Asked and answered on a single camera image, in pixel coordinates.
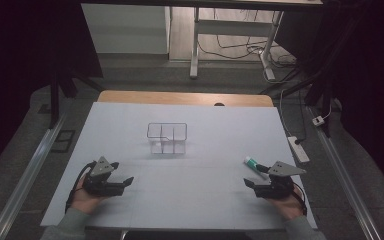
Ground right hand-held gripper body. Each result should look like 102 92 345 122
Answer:
255 160 308 201

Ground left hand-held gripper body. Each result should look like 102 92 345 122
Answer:
81 156 125 198

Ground white and green toothpaste tube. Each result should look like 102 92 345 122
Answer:
243 156 270 180

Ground clear acrylic organizer box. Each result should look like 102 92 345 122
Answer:
146 122 189 156

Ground person's left hand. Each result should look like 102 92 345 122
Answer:
70 175 105 215

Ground person's right hand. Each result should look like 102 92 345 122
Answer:
267 185 307 222

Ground white power strip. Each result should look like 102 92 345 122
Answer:
286 135 311 164

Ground dark floor plate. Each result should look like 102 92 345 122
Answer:
50 129 77 154

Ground white table sheet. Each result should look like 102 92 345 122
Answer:
40 101 318 232

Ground black tripod stand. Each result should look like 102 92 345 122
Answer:
47 63 105 130
259 49 339 138

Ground wooden table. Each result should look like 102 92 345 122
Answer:
96 89 275 108

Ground white cabinet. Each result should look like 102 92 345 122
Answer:
80 3 172 55

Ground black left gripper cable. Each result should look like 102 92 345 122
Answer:
64 161 98 215

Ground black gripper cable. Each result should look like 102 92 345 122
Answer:
292 182 309 217
64 161 98 215

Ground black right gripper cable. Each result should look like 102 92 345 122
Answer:
292 182 309 217

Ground aluminium rail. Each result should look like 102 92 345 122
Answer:
307 105 383 240
0 112 68 240

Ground white power strip cable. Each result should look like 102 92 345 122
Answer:
278 87 295 138

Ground black floor cables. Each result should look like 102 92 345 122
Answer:
197 9 298 69

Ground white desk frame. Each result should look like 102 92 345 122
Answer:
189 6 285 82

